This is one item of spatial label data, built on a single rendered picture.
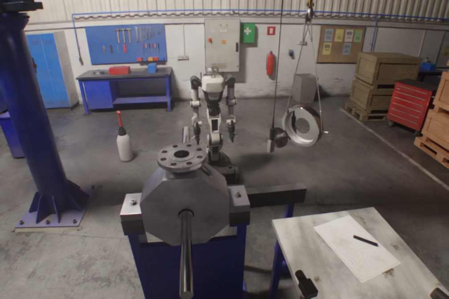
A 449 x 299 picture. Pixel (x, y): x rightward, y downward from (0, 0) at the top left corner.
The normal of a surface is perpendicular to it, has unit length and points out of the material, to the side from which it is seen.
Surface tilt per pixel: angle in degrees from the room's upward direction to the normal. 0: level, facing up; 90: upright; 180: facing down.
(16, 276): 0
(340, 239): 0
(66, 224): 0
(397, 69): 90
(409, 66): 90
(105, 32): 90
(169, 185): 90
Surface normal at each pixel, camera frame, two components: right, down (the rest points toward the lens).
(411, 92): -0.90, 0.18
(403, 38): 0.10, 0.43
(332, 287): 0.00, -0.90
